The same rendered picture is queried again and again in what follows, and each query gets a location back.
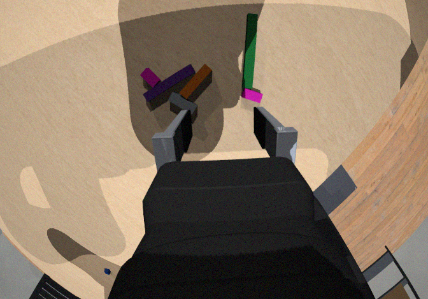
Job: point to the green rod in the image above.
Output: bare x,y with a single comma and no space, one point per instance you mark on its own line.
250,46

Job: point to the magenta rod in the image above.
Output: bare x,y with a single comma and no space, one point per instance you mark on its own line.
251,95
150,77

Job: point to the purple rod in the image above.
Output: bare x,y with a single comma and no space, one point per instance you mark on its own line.
169,82

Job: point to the orange rod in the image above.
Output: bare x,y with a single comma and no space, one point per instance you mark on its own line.
195,81

